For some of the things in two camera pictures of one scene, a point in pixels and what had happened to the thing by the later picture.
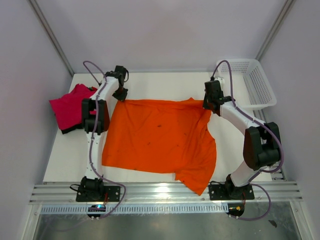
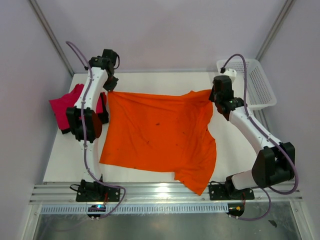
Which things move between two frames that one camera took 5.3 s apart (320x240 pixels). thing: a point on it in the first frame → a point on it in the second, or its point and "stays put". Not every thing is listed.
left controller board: [97, 208] stays put
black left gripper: [123, 96] → [111, 87]
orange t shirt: [163, 136] stays put
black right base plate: [218, 192] stays put
